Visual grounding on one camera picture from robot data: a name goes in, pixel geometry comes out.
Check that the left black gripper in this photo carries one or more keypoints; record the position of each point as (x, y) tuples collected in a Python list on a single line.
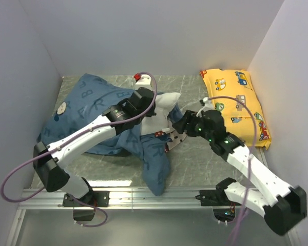
[(151, 111)]

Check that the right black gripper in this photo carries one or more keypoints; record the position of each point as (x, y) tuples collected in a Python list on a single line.
[(190, 117)]

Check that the white pillow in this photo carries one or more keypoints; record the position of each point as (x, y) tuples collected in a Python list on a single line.
[(166, 110)]

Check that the blue cartoon print pillowcase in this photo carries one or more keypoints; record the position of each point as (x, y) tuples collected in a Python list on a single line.
[(89, 98)]

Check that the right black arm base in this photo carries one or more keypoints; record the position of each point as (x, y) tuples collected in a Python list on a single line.
[(224, 210)]

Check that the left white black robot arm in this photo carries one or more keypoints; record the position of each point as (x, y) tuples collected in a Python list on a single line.
[(50, 161)]

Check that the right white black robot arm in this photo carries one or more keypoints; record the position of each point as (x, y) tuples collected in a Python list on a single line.
[(281, 205)]

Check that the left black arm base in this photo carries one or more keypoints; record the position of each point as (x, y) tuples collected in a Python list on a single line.
[(84, 210)]

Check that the yellow car print pillow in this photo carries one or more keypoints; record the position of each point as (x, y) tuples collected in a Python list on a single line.
[(238, 105)]

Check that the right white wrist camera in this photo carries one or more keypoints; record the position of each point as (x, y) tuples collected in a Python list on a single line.
[(206, 105)]

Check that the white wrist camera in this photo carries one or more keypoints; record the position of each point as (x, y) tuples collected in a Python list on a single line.
[(142, 81), (206, 105)]

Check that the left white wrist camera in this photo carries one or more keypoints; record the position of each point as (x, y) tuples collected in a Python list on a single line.
[(142, 81)]

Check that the aluminium mounting rail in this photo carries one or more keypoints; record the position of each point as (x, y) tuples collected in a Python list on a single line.
[(124, 198)]

